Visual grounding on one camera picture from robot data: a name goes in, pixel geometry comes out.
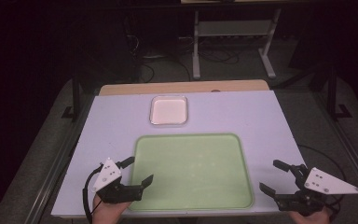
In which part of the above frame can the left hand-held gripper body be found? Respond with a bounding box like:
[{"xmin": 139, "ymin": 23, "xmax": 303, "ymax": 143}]
[{"xmin": 91, "ymin": 157, "xmax": 145, "ymax": 204}]

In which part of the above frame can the black cable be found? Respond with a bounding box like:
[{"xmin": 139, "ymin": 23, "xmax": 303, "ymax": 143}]
[
  {"xmin": 297, "ymin": 144, "xmax": 347, "ymax": 218},
  {"xmin": 82, "ymin": 165, "xmax": 104, "ymax": 224}
]

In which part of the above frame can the person's left hand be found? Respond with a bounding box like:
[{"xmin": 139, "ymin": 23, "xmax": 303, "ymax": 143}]
[{"xmin": 91, "ymin": 193, "xmax": 132, "ymax": 224}]

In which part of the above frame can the square white dish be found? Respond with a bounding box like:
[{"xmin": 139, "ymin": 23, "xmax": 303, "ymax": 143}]
[{"xmin": 149, "ymin": 94, "xmax": 189, "ymax": 126}]

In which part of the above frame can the white metal stand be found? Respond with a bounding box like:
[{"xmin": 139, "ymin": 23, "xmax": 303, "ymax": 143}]
[{"xmin": 191, "ymin": 8, "xmax": 282, "ymax": 80}]

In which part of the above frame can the bundle of floor cables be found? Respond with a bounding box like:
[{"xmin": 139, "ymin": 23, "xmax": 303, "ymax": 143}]
[{"xmin": 122, "ymin": 17, "xmax": 241, "ymax": 82}]

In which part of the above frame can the wooden table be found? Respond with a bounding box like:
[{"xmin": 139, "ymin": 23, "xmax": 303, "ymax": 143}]
[{"xmin": 98, "ymin": 79, "xmax": 270, "ymax": 96}]

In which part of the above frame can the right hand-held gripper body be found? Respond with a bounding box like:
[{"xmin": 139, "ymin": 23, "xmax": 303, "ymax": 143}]
[{"xmin": 275, "ymin": 163, "xmax": 358, "ymax": 217}]

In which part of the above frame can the person's right hand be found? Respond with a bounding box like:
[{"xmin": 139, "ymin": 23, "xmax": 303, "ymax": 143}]
[{"xmin": 288, "ymin": 206, "xmax": 332, "ymax": 224}]

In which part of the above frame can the green tray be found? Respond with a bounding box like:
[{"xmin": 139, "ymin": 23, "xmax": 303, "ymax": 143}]
[{"xmin": 129, "ymin": 133, "xmax": 255, "ymax": 212}]

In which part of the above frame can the black metal stand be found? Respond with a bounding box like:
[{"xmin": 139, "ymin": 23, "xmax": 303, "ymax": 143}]
[
  {"xmin": 310, "ymin": 66, "xmax": 352, "ymax": 121},
  {"xmin": 61, "ymin": 74, "xmax": 82, "ymax": 123}
]

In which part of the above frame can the white foam board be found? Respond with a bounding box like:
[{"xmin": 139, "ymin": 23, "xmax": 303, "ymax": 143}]
[{"xmin": 50, "ymin": 90, "xmax": 307, "ymax": 218}]

